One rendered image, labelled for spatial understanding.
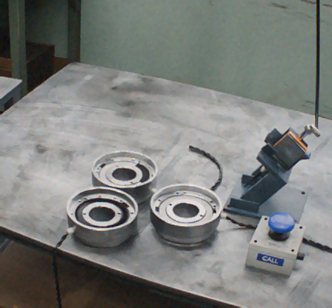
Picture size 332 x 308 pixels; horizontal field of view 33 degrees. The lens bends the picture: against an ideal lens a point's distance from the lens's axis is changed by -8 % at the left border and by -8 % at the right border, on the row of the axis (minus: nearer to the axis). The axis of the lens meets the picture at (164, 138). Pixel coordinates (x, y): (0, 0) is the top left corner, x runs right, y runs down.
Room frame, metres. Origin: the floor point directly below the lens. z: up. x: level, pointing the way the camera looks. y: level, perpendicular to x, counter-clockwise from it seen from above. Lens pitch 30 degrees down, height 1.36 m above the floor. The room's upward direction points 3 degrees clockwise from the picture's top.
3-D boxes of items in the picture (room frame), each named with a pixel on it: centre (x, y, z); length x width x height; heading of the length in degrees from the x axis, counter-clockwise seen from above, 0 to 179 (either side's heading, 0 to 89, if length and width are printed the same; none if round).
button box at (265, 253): (0.63, -0.17, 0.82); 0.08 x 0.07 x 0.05; 69
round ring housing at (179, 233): (0.70, -0.04, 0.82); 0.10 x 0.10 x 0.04
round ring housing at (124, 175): (0.79, 0.06, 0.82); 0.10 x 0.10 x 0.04
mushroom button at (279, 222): (0.63, -0.17, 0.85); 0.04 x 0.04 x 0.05
